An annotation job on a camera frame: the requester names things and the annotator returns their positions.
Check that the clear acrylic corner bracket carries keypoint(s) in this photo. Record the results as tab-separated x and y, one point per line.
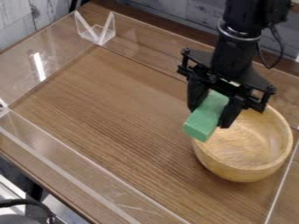
97	34

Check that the clear acrylic enclosure walls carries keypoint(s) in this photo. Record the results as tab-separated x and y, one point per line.
92	127

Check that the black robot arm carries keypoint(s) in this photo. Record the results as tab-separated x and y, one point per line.
247	17

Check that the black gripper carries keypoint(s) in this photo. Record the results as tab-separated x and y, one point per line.
225	72

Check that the light brown wooden bowl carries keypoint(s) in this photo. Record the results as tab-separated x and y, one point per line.
249	150

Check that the green rectangular block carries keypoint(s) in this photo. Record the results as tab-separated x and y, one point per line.
203	119

